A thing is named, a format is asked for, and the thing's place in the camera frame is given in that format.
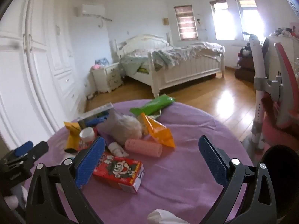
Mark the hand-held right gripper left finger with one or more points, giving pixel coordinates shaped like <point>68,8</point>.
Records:
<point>91,162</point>

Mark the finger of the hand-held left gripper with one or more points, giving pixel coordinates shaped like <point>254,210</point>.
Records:
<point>23,148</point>
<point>41,148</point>

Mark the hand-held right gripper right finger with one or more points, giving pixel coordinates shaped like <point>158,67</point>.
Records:
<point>212,161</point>

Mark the black trash bin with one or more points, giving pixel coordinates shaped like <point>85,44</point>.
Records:
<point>280,168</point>

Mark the person's left hand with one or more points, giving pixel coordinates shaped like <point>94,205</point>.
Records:
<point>11,201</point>

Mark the red cartoon carton box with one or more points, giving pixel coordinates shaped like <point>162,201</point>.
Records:
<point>119,171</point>

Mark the yellow snack packet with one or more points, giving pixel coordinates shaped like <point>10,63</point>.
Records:
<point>72,136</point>

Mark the purple tablecloth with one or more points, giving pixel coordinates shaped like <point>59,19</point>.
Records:
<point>177,182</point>

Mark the blue plastic item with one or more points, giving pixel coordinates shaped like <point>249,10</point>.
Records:
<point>97,120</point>

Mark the white fluffy ball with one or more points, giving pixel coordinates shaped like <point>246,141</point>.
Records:
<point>127,128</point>

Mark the pink hair roller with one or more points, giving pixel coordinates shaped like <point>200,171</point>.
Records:
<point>143,148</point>

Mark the orange snack packet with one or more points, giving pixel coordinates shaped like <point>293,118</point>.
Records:
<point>158,131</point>

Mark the white crumpled tissue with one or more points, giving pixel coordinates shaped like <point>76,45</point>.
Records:
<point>163,217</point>

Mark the green snack packet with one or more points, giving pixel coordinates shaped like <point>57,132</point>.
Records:
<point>154,103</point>

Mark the white nightstand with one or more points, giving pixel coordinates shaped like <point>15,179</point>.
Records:
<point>108,78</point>

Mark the white wardrobe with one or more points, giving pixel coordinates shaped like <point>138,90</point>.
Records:
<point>35,63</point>

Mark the white bed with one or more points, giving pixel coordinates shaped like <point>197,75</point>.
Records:
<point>191,72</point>

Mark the pink soft toy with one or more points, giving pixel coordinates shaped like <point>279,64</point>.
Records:
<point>95,67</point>

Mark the blue cloth bundle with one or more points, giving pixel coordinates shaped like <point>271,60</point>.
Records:
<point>102,61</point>

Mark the pink and white chair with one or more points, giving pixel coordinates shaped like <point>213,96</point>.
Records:
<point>283,84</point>

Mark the dark plush toy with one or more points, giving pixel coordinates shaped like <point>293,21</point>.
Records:
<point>245,60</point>

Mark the pale floral blanket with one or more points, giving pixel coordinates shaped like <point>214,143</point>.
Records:
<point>177,52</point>

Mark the bright narrow window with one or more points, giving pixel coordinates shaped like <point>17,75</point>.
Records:
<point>251,16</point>
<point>223,21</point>

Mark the window with striped blind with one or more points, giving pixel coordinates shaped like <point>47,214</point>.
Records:
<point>186,22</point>

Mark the white air conditioner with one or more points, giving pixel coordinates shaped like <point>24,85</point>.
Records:
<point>90,9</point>

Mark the small wall picture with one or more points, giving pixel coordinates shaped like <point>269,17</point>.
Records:
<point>166,21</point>

